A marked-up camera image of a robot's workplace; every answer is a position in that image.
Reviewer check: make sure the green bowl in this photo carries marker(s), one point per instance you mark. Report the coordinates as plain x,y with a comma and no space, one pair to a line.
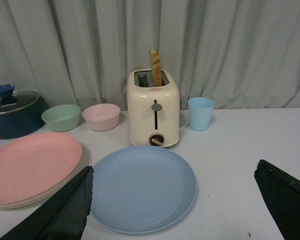
62,118

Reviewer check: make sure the pink bowl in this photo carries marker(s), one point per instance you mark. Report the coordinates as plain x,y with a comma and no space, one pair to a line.
102,117

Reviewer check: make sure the blue plate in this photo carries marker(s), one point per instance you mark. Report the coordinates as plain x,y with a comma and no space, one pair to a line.
142,189

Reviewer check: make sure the dark blue saucepan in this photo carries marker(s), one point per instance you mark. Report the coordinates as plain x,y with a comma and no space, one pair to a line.
22,122

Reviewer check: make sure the pink plate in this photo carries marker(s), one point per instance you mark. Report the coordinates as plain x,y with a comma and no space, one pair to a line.
32,165

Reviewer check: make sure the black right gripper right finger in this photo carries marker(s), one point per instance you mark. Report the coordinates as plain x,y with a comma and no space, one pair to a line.
281,194

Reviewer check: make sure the toast slice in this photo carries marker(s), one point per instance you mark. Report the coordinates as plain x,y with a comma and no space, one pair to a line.
156,67

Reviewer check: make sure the glass pot lid blue knob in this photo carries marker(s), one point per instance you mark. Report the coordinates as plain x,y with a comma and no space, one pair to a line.
12,101

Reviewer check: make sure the light blue cup right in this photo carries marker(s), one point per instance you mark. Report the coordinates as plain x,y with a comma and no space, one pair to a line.
200,111

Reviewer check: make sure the cream toaster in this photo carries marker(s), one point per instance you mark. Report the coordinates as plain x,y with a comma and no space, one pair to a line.
153,111

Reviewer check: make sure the cream plate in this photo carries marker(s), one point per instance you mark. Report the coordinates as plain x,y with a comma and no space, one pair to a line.
36,199

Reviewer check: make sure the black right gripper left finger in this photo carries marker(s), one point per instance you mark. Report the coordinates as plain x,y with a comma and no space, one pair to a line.
63,216

